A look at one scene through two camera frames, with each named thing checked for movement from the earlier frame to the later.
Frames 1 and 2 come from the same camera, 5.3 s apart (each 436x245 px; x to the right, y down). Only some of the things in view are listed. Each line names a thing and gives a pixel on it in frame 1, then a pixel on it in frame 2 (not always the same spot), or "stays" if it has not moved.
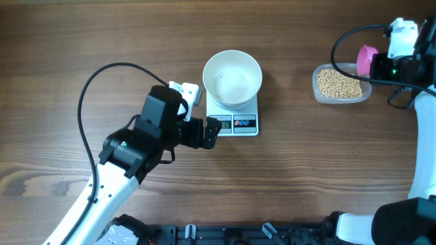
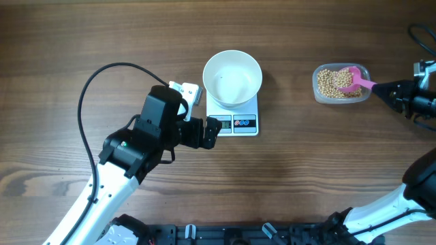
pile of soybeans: (332, 86) stays
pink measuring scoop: (364, 59) → (357, 82)
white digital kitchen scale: (242, 121) stays
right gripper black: (379, 61) → (402, 99)
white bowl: (233, 77) stays
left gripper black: (195, 139) stays
